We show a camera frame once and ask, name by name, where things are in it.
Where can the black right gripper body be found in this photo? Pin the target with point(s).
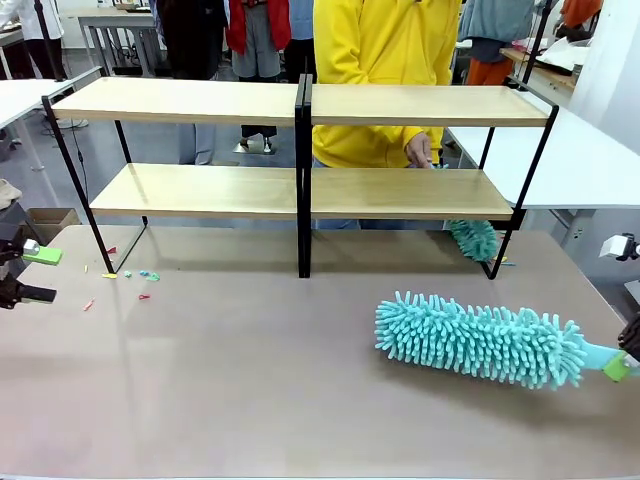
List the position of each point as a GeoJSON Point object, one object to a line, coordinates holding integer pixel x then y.
{"type": "Point", "coordinates": [632, 340]}

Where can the green-tipped left gripper finger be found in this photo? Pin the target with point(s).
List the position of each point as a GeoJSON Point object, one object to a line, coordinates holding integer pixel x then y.
{"type": "Point", "coordinates": [35, 294]}
{"type": "Point", "coordinates": [47, 256]}

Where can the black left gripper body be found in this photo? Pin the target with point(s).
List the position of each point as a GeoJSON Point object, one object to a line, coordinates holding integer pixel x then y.
{"type": "Point", "coordinates": [9, 250]}

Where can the large teal chenille duster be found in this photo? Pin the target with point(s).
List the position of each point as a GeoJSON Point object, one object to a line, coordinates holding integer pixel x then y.
{"type": "Point", "coordinates": [475, 340]}

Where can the small teal chenille duster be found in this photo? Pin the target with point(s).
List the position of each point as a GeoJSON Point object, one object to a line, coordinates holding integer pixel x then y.
{"type": "Point", "coordinates": [475, 240]}

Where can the person's left forearm yellow sleeve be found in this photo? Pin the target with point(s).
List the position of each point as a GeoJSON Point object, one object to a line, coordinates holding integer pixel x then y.
{"type": "Point", "coordinates": [434, 132]}

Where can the person's left hand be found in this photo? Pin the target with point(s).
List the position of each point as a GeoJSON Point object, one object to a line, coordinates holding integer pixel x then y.
{"type": "Point", "coordinates": [420, 150]}

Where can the cardboard box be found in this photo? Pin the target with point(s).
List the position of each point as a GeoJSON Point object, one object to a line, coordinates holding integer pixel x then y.
{"type": "Point", "coordinates": [50, 220]}

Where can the beige cloth bundle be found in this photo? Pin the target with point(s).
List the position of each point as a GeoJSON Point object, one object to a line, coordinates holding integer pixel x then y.
{"type": "Point", "coordinates": [7, 192]}

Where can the large white side table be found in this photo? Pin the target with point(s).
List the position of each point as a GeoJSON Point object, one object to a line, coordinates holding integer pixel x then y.
{"type": "Point", "coordinates": [575, 165]}

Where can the black stand pole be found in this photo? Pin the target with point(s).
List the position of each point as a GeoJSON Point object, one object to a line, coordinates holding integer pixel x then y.
{"type": "Point", "coordinates": [537, 40]}
{"type": "Point", "coordinates": [46, 40]}

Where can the person in white shirt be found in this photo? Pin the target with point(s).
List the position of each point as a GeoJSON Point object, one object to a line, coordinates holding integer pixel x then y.
{"type": "Point", "coordinates": [35, 20]}

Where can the grey metal background desk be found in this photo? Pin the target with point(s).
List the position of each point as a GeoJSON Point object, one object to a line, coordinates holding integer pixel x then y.
{"type": "Point", "coordinates": [115, 20]}

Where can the person in dark clothes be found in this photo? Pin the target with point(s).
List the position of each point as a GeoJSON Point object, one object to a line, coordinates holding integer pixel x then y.
{"type": "Point", "coordinates": [195, 30]}

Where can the wooden background table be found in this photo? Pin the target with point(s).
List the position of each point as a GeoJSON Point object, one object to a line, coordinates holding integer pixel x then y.
{"type": "Point", "coordinates": [550, 74]}

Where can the white panel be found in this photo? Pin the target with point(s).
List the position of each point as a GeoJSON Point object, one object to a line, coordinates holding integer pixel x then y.
{"type": "Point", "coordinates": [615, 60]}

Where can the white paper sheets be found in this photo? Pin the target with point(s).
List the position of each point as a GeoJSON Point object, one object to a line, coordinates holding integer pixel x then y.
{"type": "Point", "coordinates": [565, 52]}

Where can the orange trousers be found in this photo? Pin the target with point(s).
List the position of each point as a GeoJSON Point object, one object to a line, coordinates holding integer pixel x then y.
{"type": "Point", "coordinates": [487, 72]}

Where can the person in red vest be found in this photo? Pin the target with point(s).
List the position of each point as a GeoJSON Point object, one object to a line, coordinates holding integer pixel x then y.
{"type": "Point", "coordinates": [257, 25]}

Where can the person in yellow hoodie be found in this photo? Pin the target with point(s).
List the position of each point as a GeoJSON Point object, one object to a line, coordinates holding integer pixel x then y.
{"type": "Point", "coordinates": [385, 45]}

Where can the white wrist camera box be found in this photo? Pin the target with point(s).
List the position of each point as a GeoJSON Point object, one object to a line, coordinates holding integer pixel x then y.
{"type": "Point", "coordinates": [615, 246]}

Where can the wood shelf black metal frame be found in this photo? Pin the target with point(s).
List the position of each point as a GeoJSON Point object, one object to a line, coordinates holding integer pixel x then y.
{"type": "Point", "coordinates": [390, 111]}
{"type": "Point", "coordinates": [150, 106]}

